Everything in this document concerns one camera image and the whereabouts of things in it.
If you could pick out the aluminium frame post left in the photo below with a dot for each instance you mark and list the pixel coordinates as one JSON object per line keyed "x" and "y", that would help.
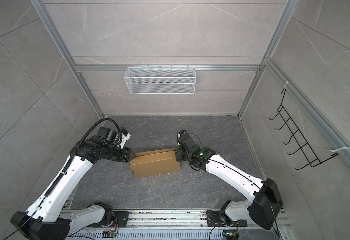
{"x": 46, "y": 19}

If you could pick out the brown cardboard box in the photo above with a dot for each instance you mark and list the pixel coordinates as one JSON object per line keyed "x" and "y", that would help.
{"x": 154, "y": 163}

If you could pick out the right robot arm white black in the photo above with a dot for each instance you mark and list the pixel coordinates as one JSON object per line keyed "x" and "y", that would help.
{"x": 263, "y": 200}

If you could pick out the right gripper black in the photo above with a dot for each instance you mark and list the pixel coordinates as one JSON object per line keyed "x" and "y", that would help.
{"x": 179, "y": 157}

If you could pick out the aluminium frame post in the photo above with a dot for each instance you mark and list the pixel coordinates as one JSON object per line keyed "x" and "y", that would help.
{"x": 286, "y": 15}
{"x": 46, "y": 19}

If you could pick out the aluminium frame post right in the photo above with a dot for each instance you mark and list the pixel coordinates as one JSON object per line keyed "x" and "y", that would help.
{"x": 286, "y": 15}

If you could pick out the black wire hook rack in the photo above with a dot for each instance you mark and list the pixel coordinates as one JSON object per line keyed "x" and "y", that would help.
{"x": 310, "y": 158}

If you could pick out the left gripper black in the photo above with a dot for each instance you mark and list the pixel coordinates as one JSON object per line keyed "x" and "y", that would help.
{"x": 126, "y": 154}

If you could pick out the white wire mesh basket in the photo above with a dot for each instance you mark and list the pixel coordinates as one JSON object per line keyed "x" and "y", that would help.
{"x": 160, "y": 80}

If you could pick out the aluminium mounting rail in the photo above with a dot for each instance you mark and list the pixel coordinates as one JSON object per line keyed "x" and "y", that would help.
{"x": 191, "y": 224}

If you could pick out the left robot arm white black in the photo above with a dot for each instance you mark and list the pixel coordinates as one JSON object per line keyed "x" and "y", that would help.
{"x": 44, "y": 220}

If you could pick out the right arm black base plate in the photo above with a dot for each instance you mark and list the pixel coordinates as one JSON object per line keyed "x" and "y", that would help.
{"x": 216, "y": 219}

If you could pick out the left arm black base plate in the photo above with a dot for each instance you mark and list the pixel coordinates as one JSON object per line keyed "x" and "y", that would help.
{"x": 114, "y": 219}

